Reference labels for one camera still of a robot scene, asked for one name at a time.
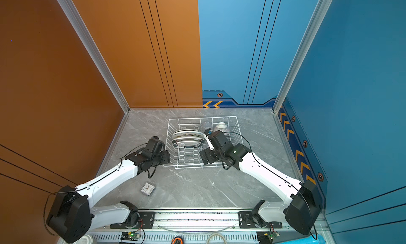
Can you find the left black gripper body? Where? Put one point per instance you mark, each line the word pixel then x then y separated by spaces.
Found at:
pixel 157 160

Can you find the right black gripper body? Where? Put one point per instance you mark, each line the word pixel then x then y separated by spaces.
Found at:
pixel 220 154

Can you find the white wire dish rack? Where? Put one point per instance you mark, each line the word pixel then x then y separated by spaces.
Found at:
pixel 188 157

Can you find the green red rimmed plate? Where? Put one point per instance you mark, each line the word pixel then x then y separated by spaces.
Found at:
pixel 188 144

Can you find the watermelon pattern plate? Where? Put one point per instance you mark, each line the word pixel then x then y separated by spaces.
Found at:
pixel 187 132

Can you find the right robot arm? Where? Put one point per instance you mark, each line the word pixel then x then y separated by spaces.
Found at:
pixel 301 201

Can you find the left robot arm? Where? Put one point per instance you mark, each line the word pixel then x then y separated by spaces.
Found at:
pixel 74 211

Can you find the small white square clock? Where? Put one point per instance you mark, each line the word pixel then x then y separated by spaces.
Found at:
pixel 147 189

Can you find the clear glass back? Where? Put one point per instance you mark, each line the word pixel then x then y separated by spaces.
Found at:
pixel 207 125

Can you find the green circuit board left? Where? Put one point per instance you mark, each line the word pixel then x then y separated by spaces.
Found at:
pixel 130 237

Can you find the orange black round object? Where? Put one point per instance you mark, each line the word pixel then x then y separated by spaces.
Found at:
pixel 177 240

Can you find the circuit board right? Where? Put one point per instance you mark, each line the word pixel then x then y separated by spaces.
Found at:
pixel 267 237

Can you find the white round container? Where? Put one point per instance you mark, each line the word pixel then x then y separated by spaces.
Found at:
pixel 86 239

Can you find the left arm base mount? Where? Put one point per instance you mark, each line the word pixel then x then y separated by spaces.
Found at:
pixel 137 220

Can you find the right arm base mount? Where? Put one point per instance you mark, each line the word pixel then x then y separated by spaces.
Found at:
pixel 249 220

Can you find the aluminium front rail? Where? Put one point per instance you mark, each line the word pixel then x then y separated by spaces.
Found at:
pixel 182 220

